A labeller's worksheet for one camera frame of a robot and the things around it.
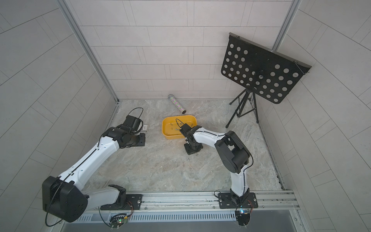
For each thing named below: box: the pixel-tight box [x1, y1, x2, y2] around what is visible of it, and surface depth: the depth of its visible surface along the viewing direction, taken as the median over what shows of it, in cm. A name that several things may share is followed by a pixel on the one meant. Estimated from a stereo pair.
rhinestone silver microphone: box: [168, 93, 187, 115], surface depth 114 cm
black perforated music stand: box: [221, 32, 313, 128], surface depth 74 cm
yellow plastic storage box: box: [162, 115, 198, 140], surface depth 101 cm
